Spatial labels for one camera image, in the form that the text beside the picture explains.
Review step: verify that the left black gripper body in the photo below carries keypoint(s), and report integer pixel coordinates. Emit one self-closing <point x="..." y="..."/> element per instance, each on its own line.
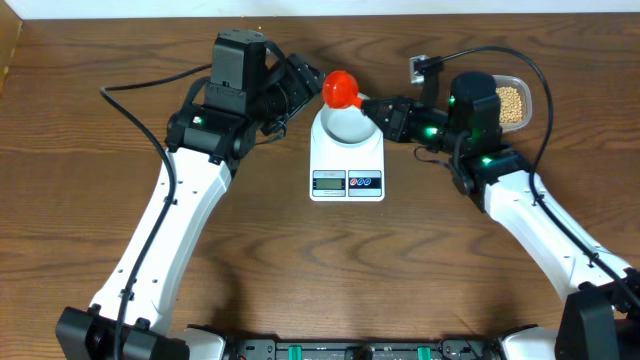
<point x="277" y="98"/>

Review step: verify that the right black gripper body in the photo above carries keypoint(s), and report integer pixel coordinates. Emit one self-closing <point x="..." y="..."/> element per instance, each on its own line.
<point x="427" y="125"/>

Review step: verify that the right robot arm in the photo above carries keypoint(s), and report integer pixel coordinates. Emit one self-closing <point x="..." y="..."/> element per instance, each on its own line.
<point x="599" y="290"/>

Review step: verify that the red plastic measuring scoop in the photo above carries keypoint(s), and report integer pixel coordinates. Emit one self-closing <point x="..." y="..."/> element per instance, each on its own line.
<point x="341" y="90"/>

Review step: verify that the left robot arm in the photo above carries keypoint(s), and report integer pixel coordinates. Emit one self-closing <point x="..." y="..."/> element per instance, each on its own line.
<point x="131" y="315"/>

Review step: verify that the white digital kitchen scale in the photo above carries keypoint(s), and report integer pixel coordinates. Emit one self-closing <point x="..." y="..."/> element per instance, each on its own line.
<point x="343" y="173"/>

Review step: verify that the light blue bowl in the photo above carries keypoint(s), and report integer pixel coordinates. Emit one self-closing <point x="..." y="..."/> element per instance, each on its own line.
<point x="348" y="126"/>

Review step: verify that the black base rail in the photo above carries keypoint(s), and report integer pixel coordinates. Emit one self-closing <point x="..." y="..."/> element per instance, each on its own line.
<point x="449" y="348"/>

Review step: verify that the soybeans in container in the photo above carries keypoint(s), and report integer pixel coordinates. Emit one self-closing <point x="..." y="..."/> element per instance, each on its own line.
<point x="511" y="108"/>

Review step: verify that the clear plastic container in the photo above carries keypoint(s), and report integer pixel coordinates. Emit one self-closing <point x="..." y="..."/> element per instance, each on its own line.
<point x="524" y="91"/>

